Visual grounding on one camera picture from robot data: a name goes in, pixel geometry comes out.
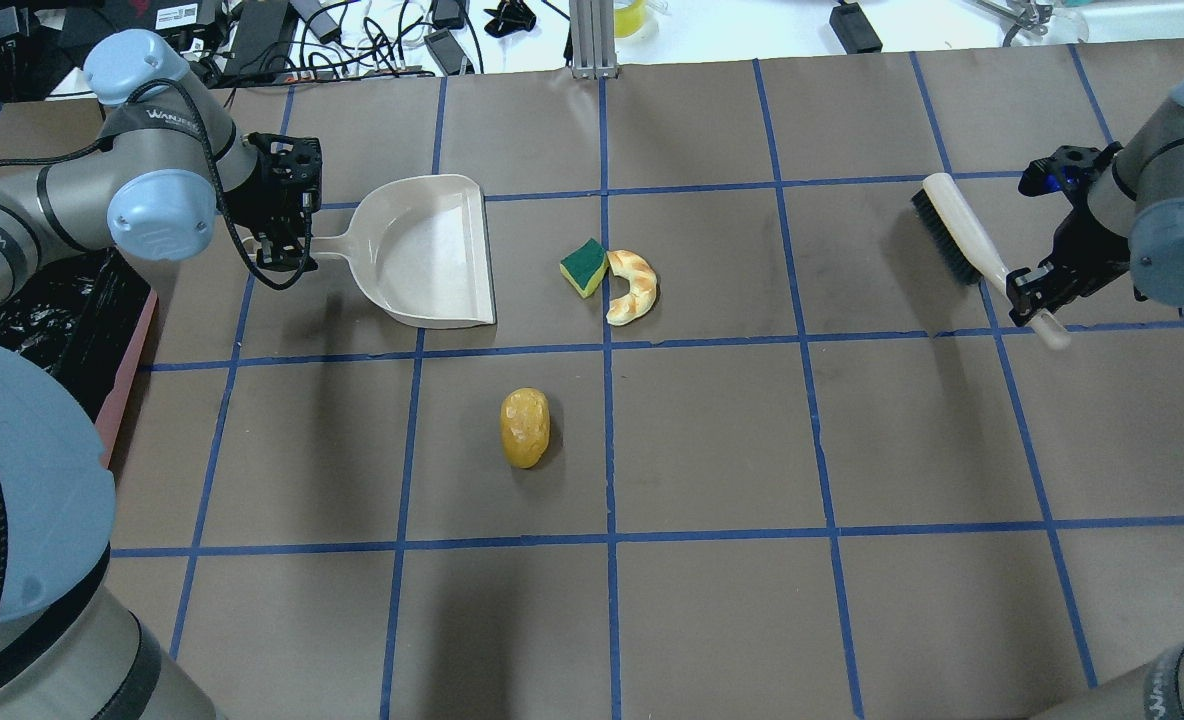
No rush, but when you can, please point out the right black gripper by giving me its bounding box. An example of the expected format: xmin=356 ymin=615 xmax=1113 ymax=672
xmin=1008 ymin=143 xmax=1130 ymax=327

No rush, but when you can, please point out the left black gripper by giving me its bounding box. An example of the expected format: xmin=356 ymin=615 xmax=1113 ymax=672
xmin=227 ymin=133 xmax=323 ymax=272

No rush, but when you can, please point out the beige hand brush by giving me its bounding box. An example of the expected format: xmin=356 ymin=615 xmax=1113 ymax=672
xmin=912 ymin=172 xmax=1072 ymax=351

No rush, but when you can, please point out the beige plastic dustpan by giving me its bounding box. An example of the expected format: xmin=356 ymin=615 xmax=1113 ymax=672
xmin=310 ymin=174 xmax=497 ymax=329

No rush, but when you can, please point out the green yellow sponge piece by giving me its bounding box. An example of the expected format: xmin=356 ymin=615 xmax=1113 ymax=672
xmin=556 ymin=238 xmax=609 ymax=298

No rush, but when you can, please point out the toy croissant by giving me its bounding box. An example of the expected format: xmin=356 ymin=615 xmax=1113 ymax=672
xmin=606 ymin=250 xmax=659 ymax=327

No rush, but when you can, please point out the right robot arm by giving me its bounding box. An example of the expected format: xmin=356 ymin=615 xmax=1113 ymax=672
xmin=1004 ymin=77 xmax=1184 ymax=719

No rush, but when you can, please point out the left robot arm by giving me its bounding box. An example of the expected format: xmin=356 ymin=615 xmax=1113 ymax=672
xmin=0 ymin=28 xmax=323 ymax=719

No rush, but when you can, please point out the pink bin with black bag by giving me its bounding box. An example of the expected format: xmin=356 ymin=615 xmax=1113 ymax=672
xmin=0 ymin=250 xmax=159 ymax=468

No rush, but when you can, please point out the black power adapter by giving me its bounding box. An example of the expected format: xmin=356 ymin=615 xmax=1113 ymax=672
xmin=828 ymin=1 xmax=883 ymax=54

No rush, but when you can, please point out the yellow toy potato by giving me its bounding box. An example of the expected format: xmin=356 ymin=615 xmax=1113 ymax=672
xmin=498 ymin=387 xmax=551 ymax=469

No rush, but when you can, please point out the yellow tape roll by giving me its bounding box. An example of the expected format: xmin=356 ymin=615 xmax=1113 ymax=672
xmin=612 ymin=0 xmax=648 ymax=38

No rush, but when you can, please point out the aluminium frame post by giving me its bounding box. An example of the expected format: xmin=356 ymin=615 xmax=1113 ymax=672
xmin=570 ymin=0 xmax=620 ymax=79

